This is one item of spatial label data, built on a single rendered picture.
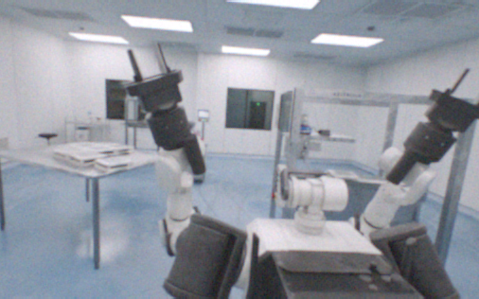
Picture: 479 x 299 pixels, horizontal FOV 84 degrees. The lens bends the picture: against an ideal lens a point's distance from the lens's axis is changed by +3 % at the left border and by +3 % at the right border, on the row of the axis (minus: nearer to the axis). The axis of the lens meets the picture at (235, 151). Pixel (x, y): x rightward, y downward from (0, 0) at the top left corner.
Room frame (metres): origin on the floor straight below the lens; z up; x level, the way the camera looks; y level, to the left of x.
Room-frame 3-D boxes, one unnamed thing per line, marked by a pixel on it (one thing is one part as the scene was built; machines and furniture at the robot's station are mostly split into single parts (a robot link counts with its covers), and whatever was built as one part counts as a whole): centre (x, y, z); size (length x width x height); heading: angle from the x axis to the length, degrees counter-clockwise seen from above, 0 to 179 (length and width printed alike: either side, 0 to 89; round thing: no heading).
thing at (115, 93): (7.51, 3.04, 1.43); 1.32 x 0.01 x 1.11; 94
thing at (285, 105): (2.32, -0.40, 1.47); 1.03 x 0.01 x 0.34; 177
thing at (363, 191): (2.58, -1.17, 0.77); 1.30 x 0.29 x 0.10; 87
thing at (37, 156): (2.87, 1.60, 0.84); 1.50 x 1.10 x 0.04; 67
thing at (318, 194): (0.53, -0.17, 1.32); 0.10 x 0.07 x 0.09; 94
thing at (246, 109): (7.78, -0.32, 1.43); 1.38 x 0.01 x 1.16; 94
